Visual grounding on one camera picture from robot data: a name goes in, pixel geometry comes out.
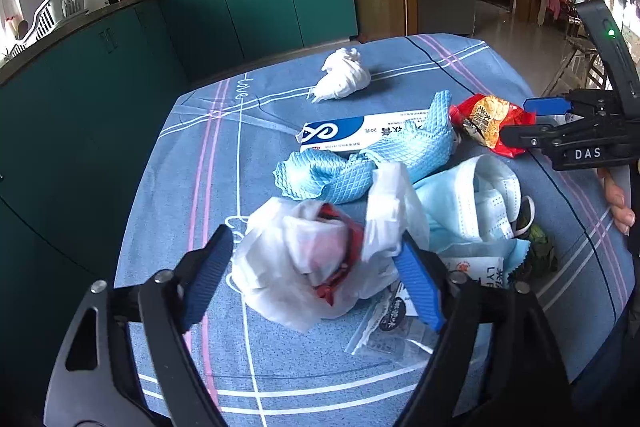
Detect crumpled white tissue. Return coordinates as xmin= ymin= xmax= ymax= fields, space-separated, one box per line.
xmin=307 ymin=47 xmax=372 ymax=102

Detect light blue textured cloth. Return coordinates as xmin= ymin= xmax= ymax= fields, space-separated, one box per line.
xmin=273 ymin=90 xmax=459 ymax=204

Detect wooden chair with pink cloth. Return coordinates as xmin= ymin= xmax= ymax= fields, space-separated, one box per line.
xmin=537 ymin=0 xmax=583 ymax=32

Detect blue striped tablecloth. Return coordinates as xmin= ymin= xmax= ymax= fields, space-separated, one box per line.
xmin=114 ymin=33 xmax=632 ymax=427

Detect small white printed packet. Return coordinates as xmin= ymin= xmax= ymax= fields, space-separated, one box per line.
xmin=439 ymin=252 xmax=512 ymax=294

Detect white plastic bag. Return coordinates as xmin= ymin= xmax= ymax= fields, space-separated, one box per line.
xmin=230 ymin=161 xmax=432 ymax=334

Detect wooden bench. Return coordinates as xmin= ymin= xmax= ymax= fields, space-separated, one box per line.
xmin=542 ymin=32 xmax=608 ymax=100

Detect red snack wrapper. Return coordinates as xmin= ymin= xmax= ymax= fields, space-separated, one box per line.
xmin=448 ymin=93 xmax=537 ymax=158

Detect small white rimmed object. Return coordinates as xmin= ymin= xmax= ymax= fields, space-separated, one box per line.
xmin=514 ymin=196 xmax=537 ymax=239

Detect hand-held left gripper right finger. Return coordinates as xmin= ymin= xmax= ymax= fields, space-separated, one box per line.
xmin=387 ymin=232 xmax=573 ymax=427

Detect blue face mask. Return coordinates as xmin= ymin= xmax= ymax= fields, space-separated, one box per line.
xmin=414 ymin=155 xmax=532 ymax=269

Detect white and blue box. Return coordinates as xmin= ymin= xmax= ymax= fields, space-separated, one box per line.
xmin=298 ymin=111 xmax=437 ymax=156

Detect white dish rack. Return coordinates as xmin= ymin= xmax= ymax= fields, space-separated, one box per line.
xmin=7 ymin=0 xmax=90 ymax=55

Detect dark green leaf scrap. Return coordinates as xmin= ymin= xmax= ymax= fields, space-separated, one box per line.
xmin=514 ymin=223 xmax=559 ymax=282

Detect teal base cabinets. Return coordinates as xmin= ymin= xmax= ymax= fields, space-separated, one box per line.
xmin=0 ymin=0 xmax=360 ymax=388

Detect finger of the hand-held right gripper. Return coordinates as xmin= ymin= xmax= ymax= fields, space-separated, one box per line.
xmin=500 ymin=117 xmax=608 ymax=148
xmin=522 ymin=89 xmax=620 ymax=118

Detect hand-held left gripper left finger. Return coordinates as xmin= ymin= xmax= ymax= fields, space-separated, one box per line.
xmin=44 ymin=224 xmax=236 ymax=427

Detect person's right hand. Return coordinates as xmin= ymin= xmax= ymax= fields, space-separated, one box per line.
xmin=597 ymin=167 xmax=637 ymax=235

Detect clear packet with black label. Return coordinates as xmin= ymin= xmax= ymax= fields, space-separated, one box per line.
xmin=344 ymin=279 xmax=447 ymax=356

